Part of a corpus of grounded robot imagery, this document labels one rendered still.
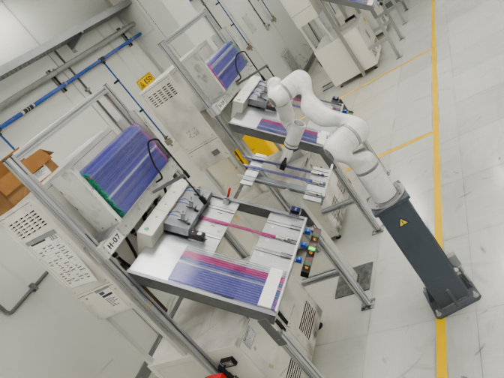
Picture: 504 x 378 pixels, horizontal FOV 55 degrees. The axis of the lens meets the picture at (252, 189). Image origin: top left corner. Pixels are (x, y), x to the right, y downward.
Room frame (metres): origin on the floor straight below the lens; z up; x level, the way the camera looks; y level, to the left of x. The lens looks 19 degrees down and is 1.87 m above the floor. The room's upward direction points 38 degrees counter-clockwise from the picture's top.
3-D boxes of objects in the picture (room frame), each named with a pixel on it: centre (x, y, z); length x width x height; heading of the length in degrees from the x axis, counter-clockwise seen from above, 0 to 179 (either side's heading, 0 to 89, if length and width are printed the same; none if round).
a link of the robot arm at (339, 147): (2.05, -0.46, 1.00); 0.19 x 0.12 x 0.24; 99
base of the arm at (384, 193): (2.06, -0.49, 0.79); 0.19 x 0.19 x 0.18
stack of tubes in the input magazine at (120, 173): (2.44, 0.45, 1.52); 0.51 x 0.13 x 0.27; 145
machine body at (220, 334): (2.46, 0.58, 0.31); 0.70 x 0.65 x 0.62; 145
